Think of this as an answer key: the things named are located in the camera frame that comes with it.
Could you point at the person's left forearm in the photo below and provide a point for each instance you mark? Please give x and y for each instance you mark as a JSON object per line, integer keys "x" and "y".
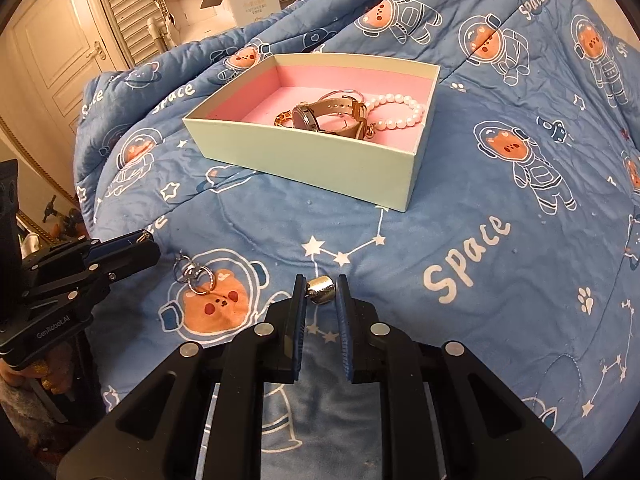
{"x": 25, "y": 420}

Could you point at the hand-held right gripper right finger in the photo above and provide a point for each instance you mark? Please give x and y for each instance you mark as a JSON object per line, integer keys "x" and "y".
{"x": 345, "y": 325}

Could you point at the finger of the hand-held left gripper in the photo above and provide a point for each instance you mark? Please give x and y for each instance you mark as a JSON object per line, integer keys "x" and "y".
{"x": 130, "y": 260}
{"x": 115, "y": 246}

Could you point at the green box with pink lining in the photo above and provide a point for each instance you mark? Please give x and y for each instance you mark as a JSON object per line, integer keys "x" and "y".
{"x": 325, "y": 165}

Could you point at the person's left hand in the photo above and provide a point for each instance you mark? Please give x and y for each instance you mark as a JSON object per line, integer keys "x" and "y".
{"x": 47, "y": 377}

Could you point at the blue astronaut bear printed blanket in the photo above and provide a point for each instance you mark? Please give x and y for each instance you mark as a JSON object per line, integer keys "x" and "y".
{"x": 450, "y": 210}

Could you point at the white panelled door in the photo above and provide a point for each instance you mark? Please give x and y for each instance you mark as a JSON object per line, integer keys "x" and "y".
{"x": 55, "y": 35}

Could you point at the thin rose gold bangle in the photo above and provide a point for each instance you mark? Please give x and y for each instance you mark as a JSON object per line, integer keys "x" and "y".
{"x": 345, "y": 94}

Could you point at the white louvered closet door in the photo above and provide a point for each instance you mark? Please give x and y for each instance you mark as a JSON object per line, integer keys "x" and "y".
{"x": 125, "y": 5}

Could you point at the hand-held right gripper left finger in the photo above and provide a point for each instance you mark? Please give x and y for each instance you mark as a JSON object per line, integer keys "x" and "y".
{"x": 299, "y": 320}

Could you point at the silver interlocked rings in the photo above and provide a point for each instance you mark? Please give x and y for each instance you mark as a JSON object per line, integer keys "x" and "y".
{"x": 192, "y": 272}

